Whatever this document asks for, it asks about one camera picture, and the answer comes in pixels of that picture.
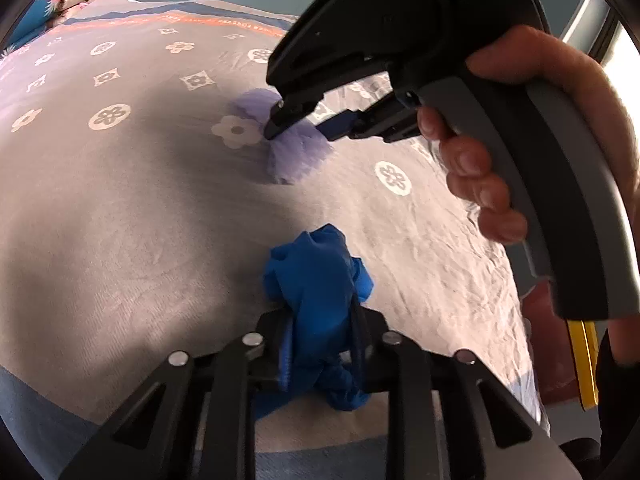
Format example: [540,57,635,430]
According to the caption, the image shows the blue cloth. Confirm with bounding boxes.
[255,224,376,421]

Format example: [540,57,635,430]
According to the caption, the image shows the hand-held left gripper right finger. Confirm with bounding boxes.
[352,310,583,480]

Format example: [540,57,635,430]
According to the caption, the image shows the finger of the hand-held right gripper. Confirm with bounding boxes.
[262,95,321,142]
[310,95,422,144]

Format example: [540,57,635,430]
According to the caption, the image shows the grey door frame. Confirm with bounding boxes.
[560,0,631,61]

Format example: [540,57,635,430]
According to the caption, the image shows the light purple cloth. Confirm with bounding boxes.
[230,87,333,186]

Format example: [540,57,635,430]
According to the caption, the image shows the person's right hand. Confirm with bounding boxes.
[417,25,640,281]

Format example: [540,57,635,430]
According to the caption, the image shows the black bin with yellow rim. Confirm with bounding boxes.
[567,317,640,408]

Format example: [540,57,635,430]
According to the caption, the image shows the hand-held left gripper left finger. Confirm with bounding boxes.
[59,312,297,480]

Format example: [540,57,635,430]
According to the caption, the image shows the grey printed blanket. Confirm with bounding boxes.
[0,0,551,480]

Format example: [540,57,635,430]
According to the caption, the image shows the blue floral pillow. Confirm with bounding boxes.
[7,0,73,48]

